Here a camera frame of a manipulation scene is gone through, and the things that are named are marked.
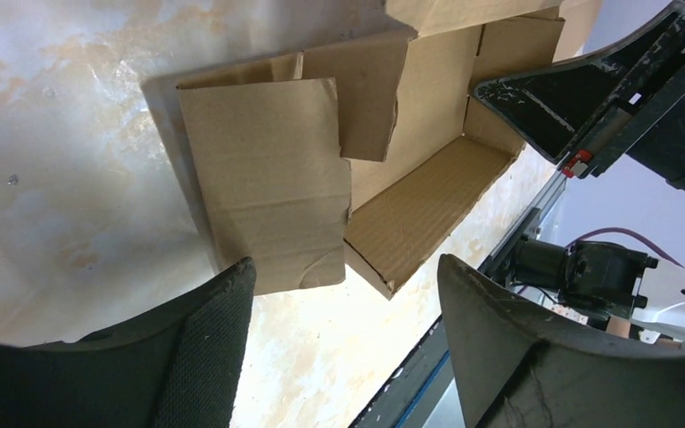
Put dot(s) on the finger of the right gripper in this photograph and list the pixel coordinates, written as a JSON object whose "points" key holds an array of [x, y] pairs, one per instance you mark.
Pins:
{"points": [[554, 108]]}

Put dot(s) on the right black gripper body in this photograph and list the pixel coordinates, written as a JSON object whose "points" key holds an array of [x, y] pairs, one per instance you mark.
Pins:
{"points": [[653, 135]]}

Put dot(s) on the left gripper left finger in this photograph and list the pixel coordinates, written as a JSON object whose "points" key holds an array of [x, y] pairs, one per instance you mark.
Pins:
{"points": [[177, 365]]}

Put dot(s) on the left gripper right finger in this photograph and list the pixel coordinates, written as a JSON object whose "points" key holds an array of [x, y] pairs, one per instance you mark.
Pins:
{"points": [[527, 366]]}

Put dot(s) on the brown cardboard box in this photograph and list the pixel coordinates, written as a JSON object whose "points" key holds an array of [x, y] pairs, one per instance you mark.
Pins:
{"points": [[366, 152]]}

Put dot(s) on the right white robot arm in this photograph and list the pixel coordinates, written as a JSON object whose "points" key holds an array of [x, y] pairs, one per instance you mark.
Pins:
{"points": [[601, 280]]}

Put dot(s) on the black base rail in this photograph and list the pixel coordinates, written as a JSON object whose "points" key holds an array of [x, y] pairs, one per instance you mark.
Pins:
{"points": [[422, 391]]}

